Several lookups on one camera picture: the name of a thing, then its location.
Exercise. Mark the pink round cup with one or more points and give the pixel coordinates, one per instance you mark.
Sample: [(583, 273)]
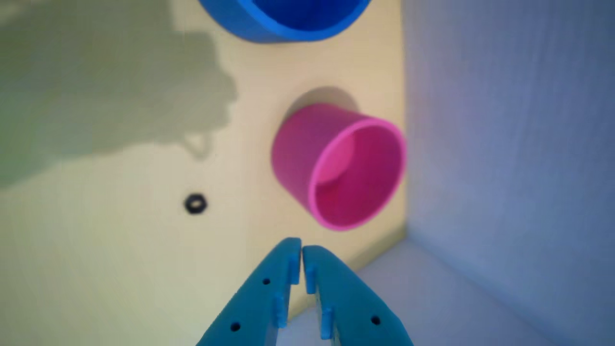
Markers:
[(293, 154)]

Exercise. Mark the yellow paper sheet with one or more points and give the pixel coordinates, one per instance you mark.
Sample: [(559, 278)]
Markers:
[(120, 250)]

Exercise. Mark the metal hex nut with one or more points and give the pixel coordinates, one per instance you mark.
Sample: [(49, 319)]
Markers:
[(195, 204)]

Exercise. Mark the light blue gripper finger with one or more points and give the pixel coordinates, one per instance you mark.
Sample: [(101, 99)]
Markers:
[(254, 298), (350, 298)]

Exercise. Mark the blue round cup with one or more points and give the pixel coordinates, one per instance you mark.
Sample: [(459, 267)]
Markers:
[(250, 21)]

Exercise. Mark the white cardboard box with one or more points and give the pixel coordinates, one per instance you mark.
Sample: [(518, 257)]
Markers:
[(504, 168)]

